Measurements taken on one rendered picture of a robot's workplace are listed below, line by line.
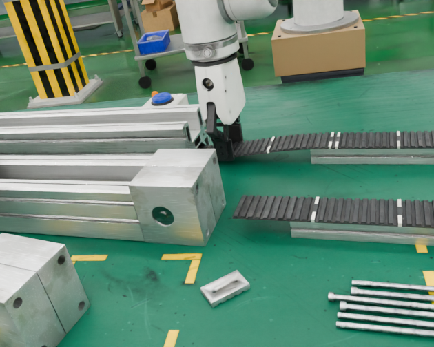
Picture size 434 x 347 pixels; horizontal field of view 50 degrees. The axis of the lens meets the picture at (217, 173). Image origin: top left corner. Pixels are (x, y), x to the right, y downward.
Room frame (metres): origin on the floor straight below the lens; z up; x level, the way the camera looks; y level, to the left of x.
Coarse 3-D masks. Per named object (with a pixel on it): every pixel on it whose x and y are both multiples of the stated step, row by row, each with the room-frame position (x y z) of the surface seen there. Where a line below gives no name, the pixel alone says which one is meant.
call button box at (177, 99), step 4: (172, 96) 0.93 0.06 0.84; (176, 96) 0.93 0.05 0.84; (180, 96) 0.92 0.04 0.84; (184, 96) 0.92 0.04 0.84; (172, 100) 0.90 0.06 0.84; (176, 100) 0.90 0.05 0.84; (180, 100) 0.90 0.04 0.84; (184, 100) 0.91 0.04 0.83; (148, 104) 0.91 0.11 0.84; (152, 104) 0.90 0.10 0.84; (156, 104) 0.90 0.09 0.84; (160, 104) 0.89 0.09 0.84; (164, 104) 0.89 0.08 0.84; (168, 104) 0.89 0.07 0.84; (172, 104) 0.89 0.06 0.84; (176, 104) 0.88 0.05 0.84; (180, 104) 0.90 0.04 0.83; (184, 104) 0.91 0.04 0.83; (188, 104) 0.93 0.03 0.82
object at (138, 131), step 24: (0, 120) 0.94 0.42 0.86; (24, 120) 0.92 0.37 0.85; (48, 120) 0.89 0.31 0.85; (72, 120) 0.87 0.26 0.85; (96, 120) 0.85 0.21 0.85; (120, 120) 0.83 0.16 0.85; (144, 120) 0.81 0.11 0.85; (168, 120) 0.79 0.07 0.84; (192, 120) 0.77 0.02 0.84; (0, 144) 0.86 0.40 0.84; (24, 144) 0.83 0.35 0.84; (48, 144) 0.81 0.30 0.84; (72, 144) 0.79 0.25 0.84; (96, 144) 0.77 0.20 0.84; (120, 144) 0.75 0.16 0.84; (144, 144) 0.73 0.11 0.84; (168, 144) 0.71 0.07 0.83; (192, 144) 0.72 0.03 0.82
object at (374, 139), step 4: (372, 132) 0.65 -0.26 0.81; (376, 132) 0.65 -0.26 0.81; (368, 136) 0.64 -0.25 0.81; (372, 136) 0.64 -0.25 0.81; (376, 136) 0.63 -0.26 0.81; (380, 136) 0.64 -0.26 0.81; (368, 140) 0.63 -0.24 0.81; (372, 140) 0.62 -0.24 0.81; (376, 140) 0.62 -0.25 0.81; (380, 140) 0.62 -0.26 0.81; (368, 144) 0.62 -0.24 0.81; (372, 144) 0.61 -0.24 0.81; (376, 144) 0.61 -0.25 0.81; (380, 144) 0.61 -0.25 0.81; (368, 148) 0.61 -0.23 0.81; (372, 148) 0.61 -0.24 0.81; (376, 148) 0.61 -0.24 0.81; (380, 148) 0.60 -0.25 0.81
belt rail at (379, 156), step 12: (312, 156) 0.65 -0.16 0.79; (324, 156) 0.65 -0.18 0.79; (336, 156) 0.64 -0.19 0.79; (348, 156) 0.63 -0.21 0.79; (360, 156) 0.62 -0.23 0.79; (372, 156) 0.62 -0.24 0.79; (384, 156) 0.61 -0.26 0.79; (396, 156) 0.60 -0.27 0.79; (408, 156) 0.60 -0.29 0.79; (420, 156) 0.59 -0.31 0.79; (432, 156) 0.58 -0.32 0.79
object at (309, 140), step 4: (308, 136) 0.68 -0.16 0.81; (312, 136) 0.68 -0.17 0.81; (316, 136) 0.68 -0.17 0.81; (304, 140) 0.67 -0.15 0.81; (308, 140) 0.67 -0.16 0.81; (312, 140) 0.66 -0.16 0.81; (304, 144) 0.66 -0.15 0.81; (308, 144) 0.66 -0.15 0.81; (312, 144) 0.65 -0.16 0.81; (304, 148) 0.65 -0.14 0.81; (308, 148) 0.65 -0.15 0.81; (312, 148) 0.64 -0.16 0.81
